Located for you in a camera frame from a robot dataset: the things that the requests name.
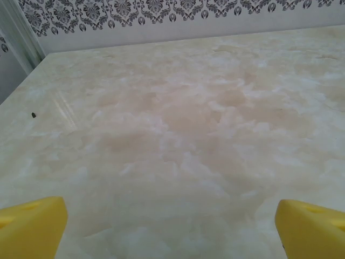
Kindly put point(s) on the left aluminium frame post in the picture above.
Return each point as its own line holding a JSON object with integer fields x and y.
{"x": 21, "y": 29}

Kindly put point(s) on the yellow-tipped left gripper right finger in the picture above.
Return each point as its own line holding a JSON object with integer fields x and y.
{"x": 310, "y": 232}

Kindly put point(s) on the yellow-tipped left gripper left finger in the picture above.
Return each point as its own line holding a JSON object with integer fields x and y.
{"x": 29, "y": 229}

